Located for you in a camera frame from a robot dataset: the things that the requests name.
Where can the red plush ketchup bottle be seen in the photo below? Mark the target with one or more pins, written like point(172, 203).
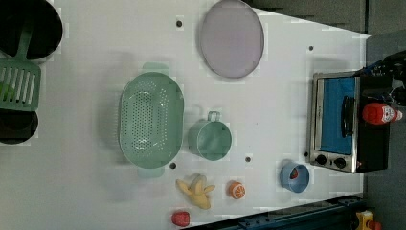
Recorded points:
point(380, 114)

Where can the black toaster oven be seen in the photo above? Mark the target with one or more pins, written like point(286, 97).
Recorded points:
point(339, 138)

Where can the green metal cup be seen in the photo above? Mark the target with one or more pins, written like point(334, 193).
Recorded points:
point(210, 138)

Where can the green oval colander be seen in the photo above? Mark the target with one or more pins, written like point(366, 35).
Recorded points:
point(151, 120)

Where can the plush peeled banana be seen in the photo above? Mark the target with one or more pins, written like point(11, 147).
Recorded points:
point(197, 192)

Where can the purple round plate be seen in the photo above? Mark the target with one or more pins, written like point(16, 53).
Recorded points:
point(231, 39)

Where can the plush orange slice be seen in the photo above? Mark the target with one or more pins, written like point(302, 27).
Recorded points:
point(236, 190)

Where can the red plush strawberry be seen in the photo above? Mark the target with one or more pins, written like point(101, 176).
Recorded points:
point(181, 218)

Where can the red toy in cup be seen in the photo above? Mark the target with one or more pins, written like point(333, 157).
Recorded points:
point(294, 174)

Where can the blue cup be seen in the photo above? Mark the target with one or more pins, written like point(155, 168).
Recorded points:
point(297, 185)

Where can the black round pot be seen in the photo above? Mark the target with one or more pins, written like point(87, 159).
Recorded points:
point(39, 18)

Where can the black small pot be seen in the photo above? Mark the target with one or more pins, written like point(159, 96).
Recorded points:
point(17, 127)

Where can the green slotted spatula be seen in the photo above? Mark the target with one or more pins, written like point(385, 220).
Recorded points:
point(20, 78)

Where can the yellow toy figure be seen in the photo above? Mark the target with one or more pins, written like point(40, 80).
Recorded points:
point(367, 222)

